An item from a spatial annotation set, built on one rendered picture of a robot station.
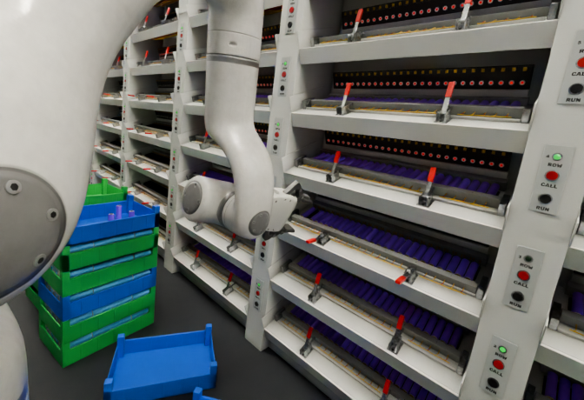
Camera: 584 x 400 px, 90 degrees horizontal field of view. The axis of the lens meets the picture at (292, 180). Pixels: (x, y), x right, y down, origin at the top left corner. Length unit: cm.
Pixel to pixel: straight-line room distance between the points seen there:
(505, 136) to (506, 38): 19
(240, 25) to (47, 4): 30
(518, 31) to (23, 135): 74
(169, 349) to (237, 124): 93
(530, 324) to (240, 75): 70
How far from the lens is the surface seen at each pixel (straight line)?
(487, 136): 72
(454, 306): 78
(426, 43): 79
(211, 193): 53
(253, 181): 48
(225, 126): 51
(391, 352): 90
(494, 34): 76
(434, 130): 74
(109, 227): 111
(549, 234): 71
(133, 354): 127
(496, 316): 77
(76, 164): 24
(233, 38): 52
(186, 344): 127
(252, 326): 124
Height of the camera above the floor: 81
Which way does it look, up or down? 10 degrees down
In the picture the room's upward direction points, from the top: 7 degrees clockwise
